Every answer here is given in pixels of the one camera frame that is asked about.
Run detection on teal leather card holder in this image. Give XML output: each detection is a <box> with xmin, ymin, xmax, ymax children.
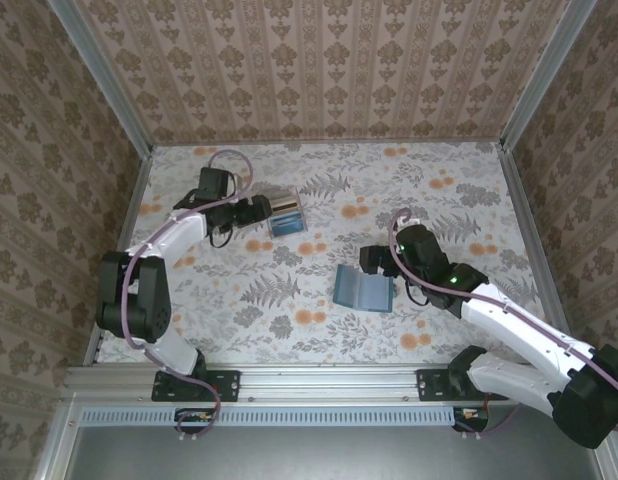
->
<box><xmin>332</xmin><ymin>264</ymin><xmax>396</xmax><ymax>314</ymax></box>

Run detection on clear acrylic card box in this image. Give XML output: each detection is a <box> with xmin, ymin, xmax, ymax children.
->
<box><xmin>266</xmin><ymin>185</ymin><xmax>309</xmax><ymax>239</ymax></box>

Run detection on floral table mat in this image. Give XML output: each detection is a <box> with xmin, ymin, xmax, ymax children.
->
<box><xmin>95</xmin><ymin>142</ymin><xmax>563</xmax><ymax>365</ymax></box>

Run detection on grey metal sheet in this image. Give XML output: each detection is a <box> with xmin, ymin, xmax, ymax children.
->
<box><xmin>33</xmin><ymin>403</ymin><xmax>618</xmax><ymax>480</ymax></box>

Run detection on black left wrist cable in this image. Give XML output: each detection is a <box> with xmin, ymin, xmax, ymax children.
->
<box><xmin>208</xmin><ymin>227</ymin><xmax>236</xmax><ymax>250</ymax></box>

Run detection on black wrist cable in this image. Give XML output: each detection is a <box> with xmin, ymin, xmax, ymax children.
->
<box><xmin>208</xmin><ymin>227</ymin><xmax>236</xmax><ymax>250</ymax></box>
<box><xmin>403</xmin><ymin>278</ymin><xmax>441</xmax><ymax>307</ymax></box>

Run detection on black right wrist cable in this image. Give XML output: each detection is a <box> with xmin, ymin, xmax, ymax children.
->
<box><xmin>403</xmin><ymin>278</ymin><xmax>441</xmax><ymax>307</ymax></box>

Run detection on aluminium side rail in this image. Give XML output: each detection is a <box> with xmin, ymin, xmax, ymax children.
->
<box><xmin>498</xmin><ymin>144</ymin><xmax>583</xmax><ymax>364</ymax></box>
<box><xmin>83</xmin><ymin>147</ymin><xmax>156</xmax><ymax>366</ymax></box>

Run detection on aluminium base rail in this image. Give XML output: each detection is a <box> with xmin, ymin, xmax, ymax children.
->
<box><xmin>63</xmin><ymin>363</ymin><xmax>604</xmax><ymax>404</ymax></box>

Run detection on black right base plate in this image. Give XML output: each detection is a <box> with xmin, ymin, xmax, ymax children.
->
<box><xmin>416</xmin><ymin>368</ymin><xmax>510</xmax><ymax>403</ymax></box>

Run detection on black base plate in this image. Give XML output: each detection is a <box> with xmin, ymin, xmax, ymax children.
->
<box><xmin>416</xmin><ymin>368</ymin><xmax>510</xmax><ymax>403</ymax></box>
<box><xmin>152</xmin><ymin>368</ymin><xmax>241</xmax><ymax>403</ymax></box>

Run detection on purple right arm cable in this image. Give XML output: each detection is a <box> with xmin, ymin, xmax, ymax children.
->
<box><xmin>388</xmin><ymin>208</ymin><xmax>618</xmax><ymax>444</ymax></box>

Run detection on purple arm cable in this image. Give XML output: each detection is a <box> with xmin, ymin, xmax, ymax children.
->
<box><xmin>122</xmin><ymin>148</ymin><xmax>255</xmax><ymax>444</ymax></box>
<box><xmin>388</xmin><ymin>208</ymin><xmax>618</xmax><ymax>444</ymax></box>

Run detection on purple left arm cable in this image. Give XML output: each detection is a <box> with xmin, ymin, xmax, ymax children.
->
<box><xmin>122</xmin><ymin>148</ymin><xmax>255</xmax><ymax>444</ymax></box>

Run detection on slotted grey cable duct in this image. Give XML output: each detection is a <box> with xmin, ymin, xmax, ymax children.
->
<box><xmin>81</xmin><ymin>405</ymin><xmax>490</xmax><ymax>428</ymax></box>

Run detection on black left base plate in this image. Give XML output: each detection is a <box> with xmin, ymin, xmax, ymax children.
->
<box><xmin>152</xmin><ymin>368</ymin><xmax>241</xmax><ymax>403</ymax></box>

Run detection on aluminium frame post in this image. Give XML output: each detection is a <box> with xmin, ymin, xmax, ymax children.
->
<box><xmin>499</xmin><ymin>0</ymin><xmax>599</xmax><ymax>151</ymax></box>
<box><xmin>46</xmin><ymin>0</ymin><xmax>155</xmax><ymax>155</ymax></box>

